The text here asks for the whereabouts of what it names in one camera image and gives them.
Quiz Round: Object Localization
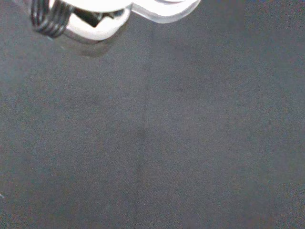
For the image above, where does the black bench cloth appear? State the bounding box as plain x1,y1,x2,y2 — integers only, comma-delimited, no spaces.
0,0,305,229

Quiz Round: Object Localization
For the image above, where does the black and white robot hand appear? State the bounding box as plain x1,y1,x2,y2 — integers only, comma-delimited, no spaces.
30,0,131,42

